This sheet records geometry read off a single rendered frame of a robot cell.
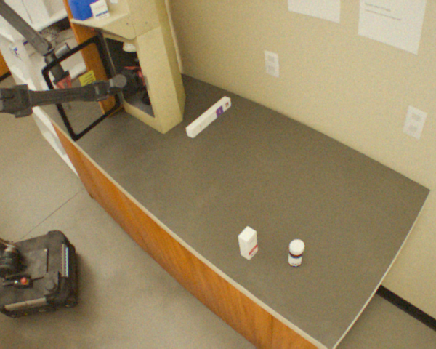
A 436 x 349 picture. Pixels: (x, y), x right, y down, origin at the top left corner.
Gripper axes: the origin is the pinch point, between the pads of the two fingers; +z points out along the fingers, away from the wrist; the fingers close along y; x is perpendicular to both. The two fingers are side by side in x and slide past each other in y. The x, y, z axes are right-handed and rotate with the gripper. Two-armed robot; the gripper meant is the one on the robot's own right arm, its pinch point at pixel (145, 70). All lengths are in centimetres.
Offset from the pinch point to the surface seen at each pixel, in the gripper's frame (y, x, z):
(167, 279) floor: -13, 119, -32
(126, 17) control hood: -16.5, -32.0, -12.5
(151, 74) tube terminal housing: -16.1, -5.2, -7.3
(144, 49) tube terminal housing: -16.3, -16.4, -7.8
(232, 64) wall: -19.3, 7.9, 34.3
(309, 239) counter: -93, 26, -14
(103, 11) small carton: -7.6, -35.1, -16.2
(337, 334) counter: -117, 27, -35
